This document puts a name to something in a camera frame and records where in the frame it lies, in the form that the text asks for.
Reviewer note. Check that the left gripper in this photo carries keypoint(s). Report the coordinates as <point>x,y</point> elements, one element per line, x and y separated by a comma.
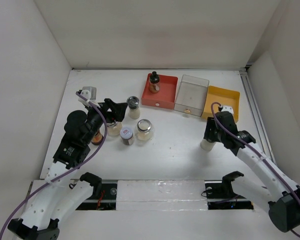
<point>117,111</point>

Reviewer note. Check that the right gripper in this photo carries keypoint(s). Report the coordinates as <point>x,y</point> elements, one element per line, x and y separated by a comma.
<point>210,124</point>

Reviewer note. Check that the small black-cap cruet bottle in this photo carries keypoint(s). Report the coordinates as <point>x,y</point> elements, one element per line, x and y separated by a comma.
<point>206,145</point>

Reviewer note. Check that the glass jar with sesame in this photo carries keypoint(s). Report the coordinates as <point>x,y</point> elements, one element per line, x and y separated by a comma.
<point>114,129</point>

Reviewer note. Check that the black-top grinder with grains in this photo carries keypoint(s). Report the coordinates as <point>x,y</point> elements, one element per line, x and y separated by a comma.
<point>133,105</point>

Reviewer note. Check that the white-lid spice jar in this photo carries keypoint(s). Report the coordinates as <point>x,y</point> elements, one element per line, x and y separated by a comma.
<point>127,136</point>

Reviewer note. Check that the red-lid chili sauce jar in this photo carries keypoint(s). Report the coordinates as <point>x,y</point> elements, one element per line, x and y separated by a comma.
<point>97,139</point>

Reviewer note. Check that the glass jar steel rim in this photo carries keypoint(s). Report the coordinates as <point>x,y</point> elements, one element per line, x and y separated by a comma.
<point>144,130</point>

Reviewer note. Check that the black-cap bottle orange label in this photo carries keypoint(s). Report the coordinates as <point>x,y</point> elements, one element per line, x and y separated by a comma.
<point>154,82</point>

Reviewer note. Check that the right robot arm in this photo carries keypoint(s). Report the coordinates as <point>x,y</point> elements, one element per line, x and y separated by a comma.
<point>278,195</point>

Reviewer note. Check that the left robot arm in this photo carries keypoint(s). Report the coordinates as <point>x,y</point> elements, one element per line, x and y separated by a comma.
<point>51,205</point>

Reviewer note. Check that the yellow open box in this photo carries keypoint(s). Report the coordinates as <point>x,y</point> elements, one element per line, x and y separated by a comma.
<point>229,100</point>

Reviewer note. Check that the clear plastic drawer box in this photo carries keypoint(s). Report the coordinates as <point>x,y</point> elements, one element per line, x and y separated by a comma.
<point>191,95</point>

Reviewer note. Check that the red open box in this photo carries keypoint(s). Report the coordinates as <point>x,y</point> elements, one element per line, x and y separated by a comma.
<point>165,98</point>

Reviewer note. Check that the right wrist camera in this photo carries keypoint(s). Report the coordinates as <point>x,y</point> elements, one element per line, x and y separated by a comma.
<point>226,108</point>

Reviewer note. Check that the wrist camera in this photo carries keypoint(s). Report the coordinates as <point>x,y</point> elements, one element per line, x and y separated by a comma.
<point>226,108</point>
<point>89,93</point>

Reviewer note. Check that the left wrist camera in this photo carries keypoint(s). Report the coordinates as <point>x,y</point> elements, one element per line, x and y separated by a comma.
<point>89,93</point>

